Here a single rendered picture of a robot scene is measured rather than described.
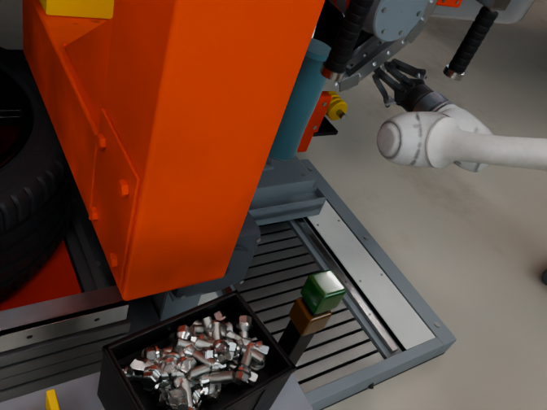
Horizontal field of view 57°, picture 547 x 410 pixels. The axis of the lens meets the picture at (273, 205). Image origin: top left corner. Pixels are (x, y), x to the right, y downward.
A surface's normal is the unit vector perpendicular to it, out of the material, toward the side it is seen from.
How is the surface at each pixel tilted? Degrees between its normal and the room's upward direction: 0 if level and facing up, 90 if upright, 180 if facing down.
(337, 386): 0
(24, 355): 90
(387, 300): 0
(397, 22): 90
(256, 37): 90
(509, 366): 0
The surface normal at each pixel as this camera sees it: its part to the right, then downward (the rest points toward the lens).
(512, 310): 0.29, -0.72
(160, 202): 0.48, 0.68
